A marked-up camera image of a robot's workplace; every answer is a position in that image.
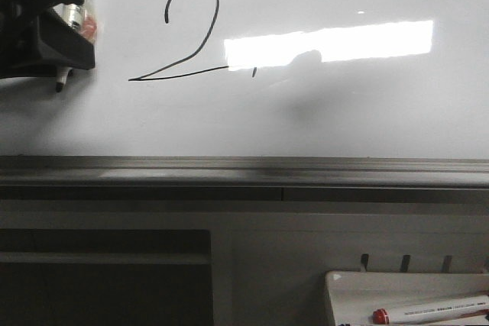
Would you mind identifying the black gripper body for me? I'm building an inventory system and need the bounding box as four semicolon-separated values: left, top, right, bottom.
1;0;48;79

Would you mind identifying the black white marker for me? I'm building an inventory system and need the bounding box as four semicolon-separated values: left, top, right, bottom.
53;0;95;93

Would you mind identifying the round orange magnet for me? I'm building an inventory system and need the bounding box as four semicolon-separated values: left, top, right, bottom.
80;16;98;44

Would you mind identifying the white marker tray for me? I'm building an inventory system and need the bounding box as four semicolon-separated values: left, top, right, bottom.
325;271;488;325

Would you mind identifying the red capped white marker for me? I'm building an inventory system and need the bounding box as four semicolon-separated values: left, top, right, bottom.
372;294;488;324

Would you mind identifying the white whiteboard with aluminium frame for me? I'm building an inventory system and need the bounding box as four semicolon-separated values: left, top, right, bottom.
1;0;488;186

